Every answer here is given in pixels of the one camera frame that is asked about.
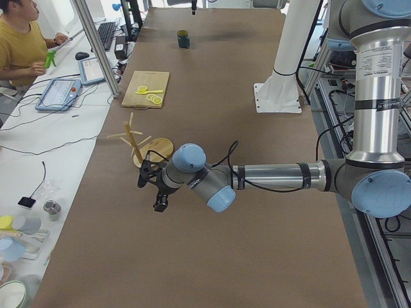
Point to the wooden cutting board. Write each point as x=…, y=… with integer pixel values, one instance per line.
x=156, y=81

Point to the blue teach pendant far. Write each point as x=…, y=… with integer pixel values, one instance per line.
x=90, y=71

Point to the green clamp tool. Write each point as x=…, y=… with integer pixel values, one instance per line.
x=50, y=59

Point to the aluminium frame post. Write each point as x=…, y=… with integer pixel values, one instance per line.
x=95, y=42

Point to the black power adapter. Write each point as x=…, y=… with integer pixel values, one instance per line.
x=121, y=47

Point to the white green bowl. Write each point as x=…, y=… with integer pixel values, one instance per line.
x=13, y=294

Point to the yellow cup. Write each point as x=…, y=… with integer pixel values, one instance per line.
x=6, y=222

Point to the black keyboard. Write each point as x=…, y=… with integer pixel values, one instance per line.
x=106, y=33

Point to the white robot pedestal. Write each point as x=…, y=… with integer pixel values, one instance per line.
x=279, y=93

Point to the dark green cup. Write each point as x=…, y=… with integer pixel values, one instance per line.
x=183, y=39

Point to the wooden cup rack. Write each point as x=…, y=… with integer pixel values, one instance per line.
x=162, y=148

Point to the blue teach pendant near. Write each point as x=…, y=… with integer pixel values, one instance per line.
x=59, y=95

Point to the blue teach pendant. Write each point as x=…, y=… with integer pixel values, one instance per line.
x=90, y=71
x=59, y=95

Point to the person in yellow shirt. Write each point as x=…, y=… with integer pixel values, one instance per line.
x=23, y=46

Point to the silver metal cup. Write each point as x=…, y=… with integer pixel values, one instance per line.
x=53, y=209

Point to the small black square pad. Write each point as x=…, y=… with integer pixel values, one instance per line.
x=26, y=202

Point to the yellow lemon slice toy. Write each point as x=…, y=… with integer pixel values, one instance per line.
x=142, y=89

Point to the black computer mouse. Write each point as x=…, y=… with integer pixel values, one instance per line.
x=81, y=55

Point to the grey cup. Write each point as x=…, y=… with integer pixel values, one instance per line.
x=27, y=225

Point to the light blue cup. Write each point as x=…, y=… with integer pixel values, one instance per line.
x=11, y=249

